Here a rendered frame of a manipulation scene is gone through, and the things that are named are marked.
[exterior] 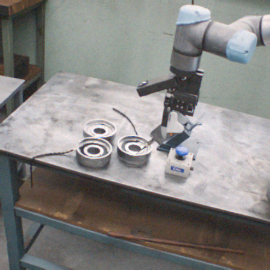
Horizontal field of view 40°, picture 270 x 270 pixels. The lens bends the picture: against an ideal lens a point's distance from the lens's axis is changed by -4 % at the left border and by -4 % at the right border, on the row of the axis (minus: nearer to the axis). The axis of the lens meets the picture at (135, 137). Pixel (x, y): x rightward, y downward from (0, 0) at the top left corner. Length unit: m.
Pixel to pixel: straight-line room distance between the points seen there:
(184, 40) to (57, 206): 0.73
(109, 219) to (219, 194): 0.40
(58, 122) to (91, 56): 1.63
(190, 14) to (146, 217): 0.73
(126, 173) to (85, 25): 1.87
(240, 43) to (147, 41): 1.89
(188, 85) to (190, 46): 0.11
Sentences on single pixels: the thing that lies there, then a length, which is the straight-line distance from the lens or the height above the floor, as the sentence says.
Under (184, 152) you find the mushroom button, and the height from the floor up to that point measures 0.87.
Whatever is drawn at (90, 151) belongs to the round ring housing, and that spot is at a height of 0.81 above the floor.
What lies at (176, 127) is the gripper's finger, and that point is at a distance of 1.02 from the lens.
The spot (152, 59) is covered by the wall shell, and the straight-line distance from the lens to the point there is 2.76.
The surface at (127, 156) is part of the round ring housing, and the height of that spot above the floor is 0.83.
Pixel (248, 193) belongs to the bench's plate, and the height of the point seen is 0.80.
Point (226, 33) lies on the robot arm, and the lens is 0.88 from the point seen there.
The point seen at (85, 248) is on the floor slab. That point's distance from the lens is 1.93.
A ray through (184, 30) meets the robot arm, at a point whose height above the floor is 1.23.
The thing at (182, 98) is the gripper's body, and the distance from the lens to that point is 0.97.
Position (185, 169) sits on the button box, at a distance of 1.11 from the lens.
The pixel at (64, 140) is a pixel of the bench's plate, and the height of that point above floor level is 0.80.
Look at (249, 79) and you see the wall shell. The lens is 2.74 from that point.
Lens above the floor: 1.49
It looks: 33 degrees down
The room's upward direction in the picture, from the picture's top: 8 degrees clockwise
